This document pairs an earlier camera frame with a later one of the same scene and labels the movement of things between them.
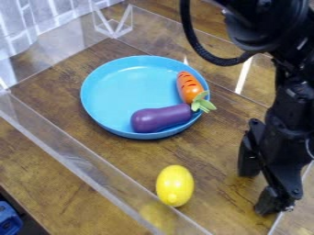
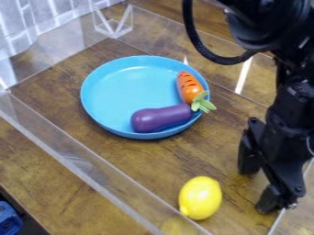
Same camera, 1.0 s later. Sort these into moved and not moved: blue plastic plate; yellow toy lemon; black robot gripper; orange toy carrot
Moved: yellow toy lemon
Not moved: blue plastic plate; black robot gripper; orange toy carrot
